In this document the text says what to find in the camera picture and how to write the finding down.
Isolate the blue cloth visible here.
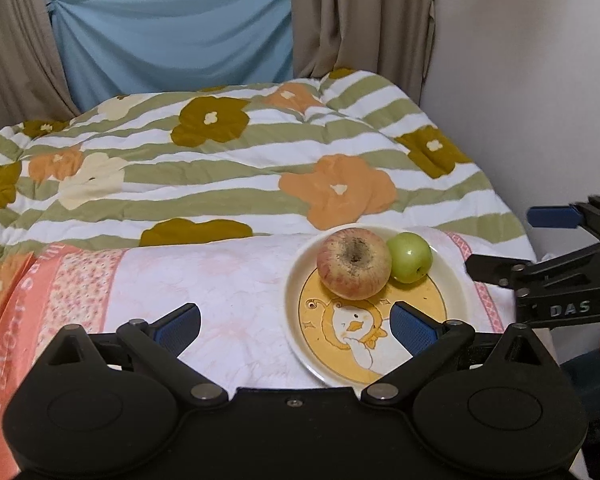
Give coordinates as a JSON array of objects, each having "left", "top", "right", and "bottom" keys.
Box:
[{"left": 47, "top": 0, "right": 296, "bottom": 113}]

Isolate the cartoon duck plate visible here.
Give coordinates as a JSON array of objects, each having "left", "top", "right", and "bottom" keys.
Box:
[{"left": 285, "top": 222, "right": 473, "bottom": 388}]

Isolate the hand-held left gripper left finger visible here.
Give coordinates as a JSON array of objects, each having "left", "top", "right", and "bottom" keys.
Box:
[{"left": 45, "top": 302, "right": 229, "bottom": 406}]

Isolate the striped floral blanket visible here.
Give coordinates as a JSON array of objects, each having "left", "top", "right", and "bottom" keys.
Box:
[{"left": 0, "top": 67, "right": 538, "bottom": 341}]

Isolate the small green apple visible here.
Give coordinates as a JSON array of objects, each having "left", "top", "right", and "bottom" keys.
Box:
[{"left": 386, "top": 231, "right": 433, "bottom": 284}]

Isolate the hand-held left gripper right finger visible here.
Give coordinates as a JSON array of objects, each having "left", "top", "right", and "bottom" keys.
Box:
[{"left": 362, "top": 301, "right": 554, "bottom": 405}]

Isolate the pink printed towel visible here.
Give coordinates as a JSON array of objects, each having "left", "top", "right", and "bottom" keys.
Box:
[{"left": 0, "top": 230, "right": 512, "bottom": 480}]

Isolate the red apple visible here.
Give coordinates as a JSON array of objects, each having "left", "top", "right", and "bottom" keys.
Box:
[{"left": 316, "top": 227, "right": 392, "bottom": 297}]

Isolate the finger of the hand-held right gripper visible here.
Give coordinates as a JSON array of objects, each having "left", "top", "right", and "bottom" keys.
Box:
[
  {"left": 526, "top": 195, "right": 600, "bottom": 242},
  {"left": 464, "top": 241, "right": 600, "bottom": 292}
]

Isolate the dark blue clothing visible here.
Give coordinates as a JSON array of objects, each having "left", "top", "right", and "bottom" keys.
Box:
[{"left": 555, "top": 354, "right": 600, "bottom": 480}]

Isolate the beige curtain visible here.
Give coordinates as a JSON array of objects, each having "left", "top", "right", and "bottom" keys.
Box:
[
  {"left": 0, "top": 0, "right": 81, "bottom": 121},
  {"left": 290, "top": 0, "right": 438, "bottom": 106}
]

